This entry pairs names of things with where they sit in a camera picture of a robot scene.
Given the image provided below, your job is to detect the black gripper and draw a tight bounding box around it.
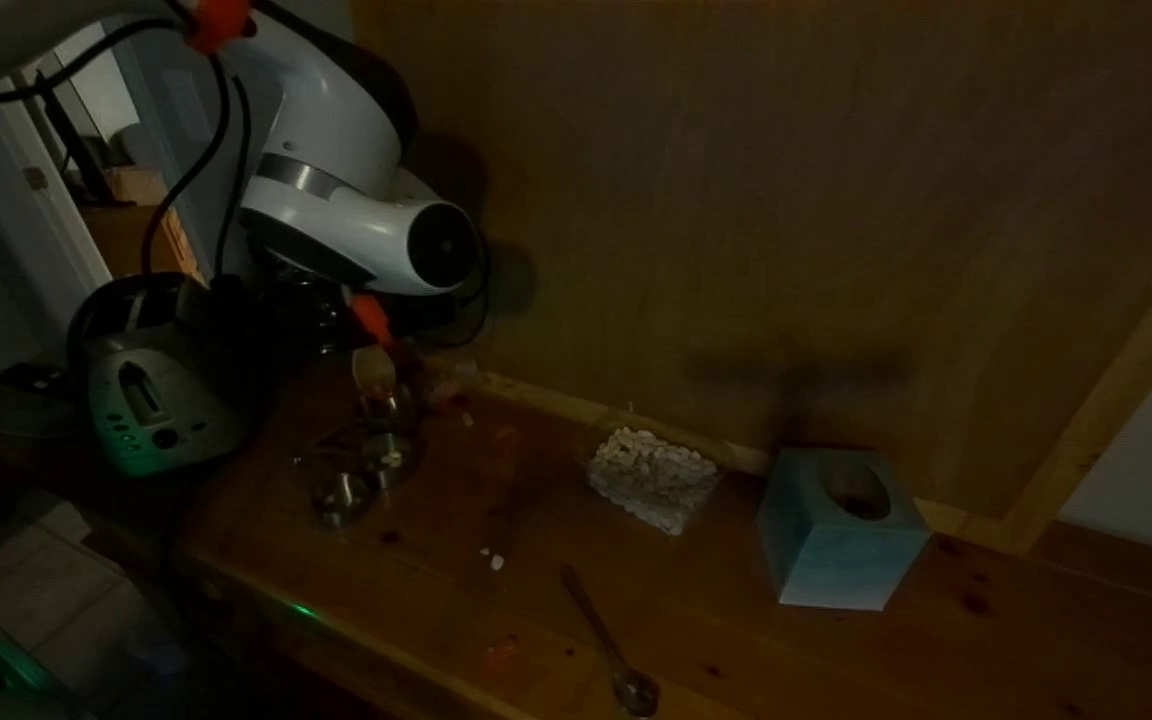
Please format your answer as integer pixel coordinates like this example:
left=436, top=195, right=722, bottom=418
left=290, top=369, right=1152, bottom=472
left=268, top=251, right=401, bottom=353

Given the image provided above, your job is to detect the large metal measuring cup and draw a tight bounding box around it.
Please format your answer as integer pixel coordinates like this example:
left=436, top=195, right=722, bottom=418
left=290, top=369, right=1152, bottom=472
left=361, top=394, right=425, bottom=472

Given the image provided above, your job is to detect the small metal measuring cup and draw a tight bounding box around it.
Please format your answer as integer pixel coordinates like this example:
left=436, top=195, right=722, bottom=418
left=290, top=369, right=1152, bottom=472
left=372, top=440, right=419, bottom=491

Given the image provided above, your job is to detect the medium metal measuring cup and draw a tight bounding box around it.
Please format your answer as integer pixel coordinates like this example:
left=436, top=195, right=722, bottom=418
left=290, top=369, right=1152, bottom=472
left=312, top=460, right=378, bottom=533

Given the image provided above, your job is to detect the metal spoon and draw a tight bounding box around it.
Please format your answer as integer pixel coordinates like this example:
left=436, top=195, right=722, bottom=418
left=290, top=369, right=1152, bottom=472
left=556, top=566, right=666, bottom=720

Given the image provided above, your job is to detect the silver toaster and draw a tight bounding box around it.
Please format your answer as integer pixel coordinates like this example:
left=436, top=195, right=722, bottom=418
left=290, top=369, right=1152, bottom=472
left=63, top=268, right=278, bottom=484

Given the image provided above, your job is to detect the white patterned plastic packet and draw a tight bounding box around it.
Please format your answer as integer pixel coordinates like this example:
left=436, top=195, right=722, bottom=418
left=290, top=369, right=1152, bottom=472
left=583, top=426, right=726, bottom=541

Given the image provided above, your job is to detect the blue tissue box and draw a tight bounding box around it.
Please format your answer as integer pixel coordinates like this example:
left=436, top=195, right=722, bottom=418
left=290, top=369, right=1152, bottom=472
left=751, top=445, right=938, bottom=615

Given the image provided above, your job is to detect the white rail edge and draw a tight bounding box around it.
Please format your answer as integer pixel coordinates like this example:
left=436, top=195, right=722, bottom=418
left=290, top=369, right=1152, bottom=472
left=348, top=0, right=1152, bottom=562

